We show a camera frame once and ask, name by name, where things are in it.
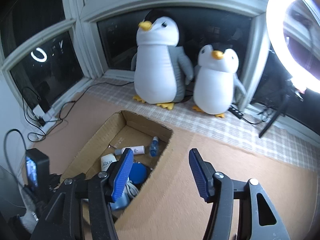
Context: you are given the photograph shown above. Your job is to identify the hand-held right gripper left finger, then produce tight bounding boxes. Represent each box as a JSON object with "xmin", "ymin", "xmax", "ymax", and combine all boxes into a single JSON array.
[{"xmin": 30, "ymin": 148, "xmax": 134, "ymax": 240}]

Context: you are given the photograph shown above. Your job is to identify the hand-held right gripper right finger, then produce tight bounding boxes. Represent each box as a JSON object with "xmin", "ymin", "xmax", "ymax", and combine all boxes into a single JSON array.
[{"xmin": 189, "ymin": 148, "xmax": 292, "ymax": 240}]

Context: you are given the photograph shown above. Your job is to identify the white charging cable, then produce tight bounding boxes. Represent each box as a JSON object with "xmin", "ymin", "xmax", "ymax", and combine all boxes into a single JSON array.
[{"xmin": 124, "ymin": 180, "xmax": 140, "ymax": 197}]

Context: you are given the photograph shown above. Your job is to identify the round blue case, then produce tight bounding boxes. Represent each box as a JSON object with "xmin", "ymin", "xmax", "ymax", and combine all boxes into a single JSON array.
[{"xmin": 130, "ymin": 162, "xmax": 148, "ymax": 185}]

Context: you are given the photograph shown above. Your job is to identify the white sunscreen bottle blue cap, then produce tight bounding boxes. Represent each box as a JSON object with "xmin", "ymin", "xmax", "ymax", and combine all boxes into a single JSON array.
[{"xmin": 101, "ymin": 154, "xmax": 133, "ymax": 212}]

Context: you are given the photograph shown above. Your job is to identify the small pale bottle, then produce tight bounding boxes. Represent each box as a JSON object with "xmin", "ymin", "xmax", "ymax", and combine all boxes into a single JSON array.
[{"xmin": 114, "ymin": 146, "xmax": 145, "ymax": 155}]

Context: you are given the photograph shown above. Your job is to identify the small clear blue bottle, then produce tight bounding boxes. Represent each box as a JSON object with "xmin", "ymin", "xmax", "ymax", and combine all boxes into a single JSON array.
[{"xmin": 149, "ymin": 136, "xmax": 160, "ymax": 157}]

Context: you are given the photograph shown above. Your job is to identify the cardboard box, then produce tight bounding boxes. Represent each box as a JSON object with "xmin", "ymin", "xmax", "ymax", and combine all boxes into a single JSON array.
[{"xmin": 61, "ymin": 110, "xmax": 174, "ymax": 227}]

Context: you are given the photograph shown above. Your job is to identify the brown mat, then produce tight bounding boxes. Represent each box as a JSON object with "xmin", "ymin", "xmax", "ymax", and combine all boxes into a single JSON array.
[{"xmin": 25, "ymin": 92, "xmax": 320, "ymax": 240}]

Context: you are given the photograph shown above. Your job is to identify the white crumpled cloth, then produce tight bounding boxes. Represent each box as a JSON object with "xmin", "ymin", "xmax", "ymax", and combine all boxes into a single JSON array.
[{"xmin": 21, "ymin": 205, "xmax": 42, "ymax": 228}]

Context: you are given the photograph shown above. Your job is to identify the checked grey cloth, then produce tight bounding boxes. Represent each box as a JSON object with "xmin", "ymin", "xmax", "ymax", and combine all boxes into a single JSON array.
[{"xmin": 87, "ymin": 77, "xmax": 320, "ymax": 173}]

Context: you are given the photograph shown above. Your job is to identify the white power strip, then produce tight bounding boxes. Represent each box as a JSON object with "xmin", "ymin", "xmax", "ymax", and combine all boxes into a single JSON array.
[{"xmin": 32, "ymin": 105, "xmax": 57, "ymax": 135}]

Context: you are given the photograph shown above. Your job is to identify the black box device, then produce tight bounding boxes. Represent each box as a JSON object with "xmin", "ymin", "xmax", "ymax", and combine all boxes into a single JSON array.
[{"xmin": 22, "ymin": 86, "xmax": 50, "ymax": 113}]

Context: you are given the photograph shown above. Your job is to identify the small penguin plush toy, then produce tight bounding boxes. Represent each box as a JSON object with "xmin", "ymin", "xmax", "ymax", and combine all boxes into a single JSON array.
[{"xmin": 192, "ymin": 44, "xmax": 248, "ymax": 118}]

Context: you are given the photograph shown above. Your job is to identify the black tripod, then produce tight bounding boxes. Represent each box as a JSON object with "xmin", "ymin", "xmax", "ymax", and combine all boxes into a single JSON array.
[{"xmin": 259, "ymin": 80, "xmax": 305, "ymax": 138}]

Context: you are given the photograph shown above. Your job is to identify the large penguin plush toy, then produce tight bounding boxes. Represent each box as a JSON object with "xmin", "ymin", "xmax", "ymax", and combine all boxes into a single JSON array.
[{"xmin": 130, "ymin": 9, "xmax": 194, "ymax": 110}]

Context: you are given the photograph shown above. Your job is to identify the looped black cable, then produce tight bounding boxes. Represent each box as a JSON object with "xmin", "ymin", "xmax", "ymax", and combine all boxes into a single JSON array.
[{"xmin": 26, "ymin": 115, "xmax": 69, "ymax": 143}]

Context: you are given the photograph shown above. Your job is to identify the black inline cable remote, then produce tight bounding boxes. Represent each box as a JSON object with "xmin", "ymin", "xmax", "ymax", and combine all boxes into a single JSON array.
[{"xmin": 228, "ymin": 106, "xmax": 243, "ymax": 119}]

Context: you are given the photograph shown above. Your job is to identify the black ring light cable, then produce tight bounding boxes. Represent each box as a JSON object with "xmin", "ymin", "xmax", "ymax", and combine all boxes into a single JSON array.
[{"xmin": 241, "ymin": 105, "xmax": 270, "ymax": 125}]

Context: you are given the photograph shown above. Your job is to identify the long black cable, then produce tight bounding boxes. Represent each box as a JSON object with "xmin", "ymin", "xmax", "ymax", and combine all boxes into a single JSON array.
[{"xmin": 59, "ymin": 80, "xmax": 137, "ymax": 120}]

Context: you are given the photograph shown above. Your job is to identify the white window frame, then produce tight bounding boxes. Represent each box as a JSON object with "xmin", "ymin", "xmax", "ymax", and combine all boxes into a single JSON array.
[{"xmin": 0, "ymin": 0, "xmax": 270, "ymax": 110}]

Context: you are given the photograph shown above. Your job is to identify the white ring light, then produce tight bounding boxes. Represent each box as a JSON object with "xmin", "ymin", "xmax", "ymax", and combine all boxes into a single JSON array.
[{"xmin": 265, "ymin": 0, "xmax": 320, "ymax": 93}]

